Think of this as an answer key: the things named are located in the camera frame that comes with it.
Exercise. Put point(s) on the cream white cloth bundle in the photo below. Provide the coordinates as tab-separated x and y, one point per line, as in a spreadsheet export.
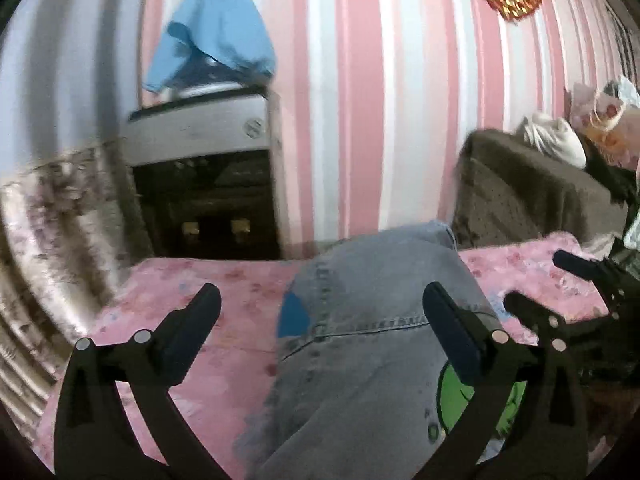
555	140

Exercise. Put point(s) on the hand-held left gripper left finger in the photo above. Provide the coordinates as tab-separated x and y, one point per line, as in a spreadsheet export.
182	347

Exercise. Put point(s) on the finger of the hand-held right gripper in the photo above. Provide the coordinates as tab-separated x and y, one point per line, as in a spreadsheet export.
580	265
530	312

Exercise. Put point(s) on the pink floral gift bag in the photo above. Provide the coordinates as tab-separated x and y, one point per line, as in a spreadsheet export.
602	115

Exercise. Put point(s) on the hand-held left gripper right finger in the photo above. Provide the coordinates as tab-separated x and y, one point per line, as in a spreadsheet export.
457	342

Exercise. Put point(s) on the silver black water dispenser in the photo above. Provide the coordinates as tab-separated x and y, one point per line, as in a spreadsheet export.
205	195

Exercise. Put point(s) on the beige floral curtain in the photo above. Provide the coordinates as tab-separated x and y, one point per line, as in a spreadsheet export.
55	240

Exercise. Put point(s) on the white crumpled cloth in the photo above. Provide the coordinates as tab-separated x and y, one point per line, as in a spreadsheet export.
634	225

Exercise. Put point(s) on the black cloth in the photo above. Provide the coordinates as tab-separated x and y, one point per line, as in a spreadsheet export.
612	175

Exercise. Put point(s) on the light blue denim jacket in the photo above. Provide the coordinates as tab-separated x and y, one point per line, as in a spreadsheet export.
365	320

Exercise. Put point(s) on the brown blanket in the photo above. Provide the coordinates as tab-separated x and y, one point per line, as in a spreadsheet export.
525	195

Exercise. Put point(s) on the pink floral bed sheet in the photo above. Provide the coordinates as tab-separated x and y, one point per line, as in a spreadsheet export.
230	300

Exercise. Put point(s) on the light blue cloth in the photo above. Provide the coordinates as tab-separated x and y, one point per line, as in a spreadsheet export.
220	25

